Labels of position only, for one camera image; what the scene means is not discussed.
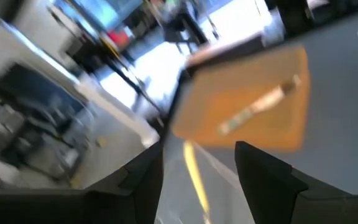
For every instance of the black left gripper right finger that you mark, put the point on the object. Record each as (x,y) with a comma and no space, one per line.
(291,205)

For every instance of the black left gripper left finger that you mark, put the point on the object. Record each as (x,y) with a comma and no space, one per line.
(104,208)

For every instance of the silver metal cutlery piece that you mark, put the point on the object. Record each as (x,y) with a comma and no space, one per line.
(259,105)

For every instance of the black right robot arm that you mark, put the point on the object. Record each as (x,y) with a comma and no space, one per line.
(294,18)

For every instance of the brown wooden bin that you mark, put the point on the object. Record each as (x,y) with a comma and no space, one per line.
(204,93)

